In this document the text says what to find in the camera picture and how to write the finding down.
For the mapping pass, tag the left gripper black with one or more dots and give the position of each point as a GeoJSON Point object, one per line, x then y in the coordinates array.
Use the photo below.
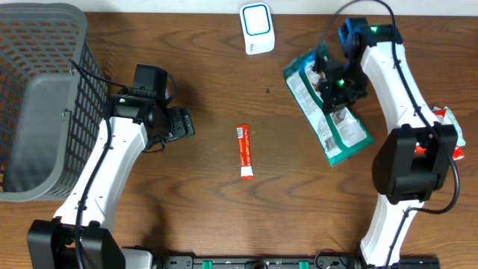
{"type": "Point", "coordinates": [181, 123]}

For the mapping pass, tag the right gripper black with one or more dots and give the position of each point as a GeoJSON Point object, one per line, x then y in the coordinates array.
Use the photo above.
{"type": "Point", "coordinates": [332, 101]}

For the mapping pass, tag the dark green packet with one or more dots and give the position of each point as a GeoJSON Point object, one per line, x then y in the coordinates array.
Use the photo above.
{"type": "Point", "coordinates": [341, 134]}

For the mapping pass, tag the red packet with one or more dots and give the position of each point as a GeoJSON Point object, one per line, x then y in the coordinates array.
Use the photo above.
{"type": "Point", "coordinates": [246, 171]}

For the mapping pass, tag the light green wipes pack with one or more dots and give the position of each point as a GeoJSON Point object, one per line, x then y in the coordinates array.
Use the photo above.
{"type": "Point", "coordinates": [446, 117]}

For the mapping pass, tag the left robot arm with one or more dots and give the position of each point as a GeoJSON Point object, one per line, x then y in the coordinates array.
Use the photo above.
{"type": "Point", "coordinates": [80, 233]}

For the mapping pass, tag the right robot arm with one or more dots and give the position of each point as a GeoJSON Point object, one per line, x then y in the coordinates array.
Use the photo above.
{"type": "Point", "coordinates": [417, 154]}

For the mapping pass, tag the white barcode scanner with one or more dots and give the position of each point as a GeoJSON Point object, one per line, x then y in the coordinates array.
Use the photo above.
{"type": "Point", "coordinates": [257, 27]}

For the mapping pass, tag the grey plastic mesh basket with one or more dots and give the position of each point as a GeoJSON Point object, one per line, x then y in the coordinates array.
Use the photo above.
{"type": "Point", "coordinates": [51, 96]}

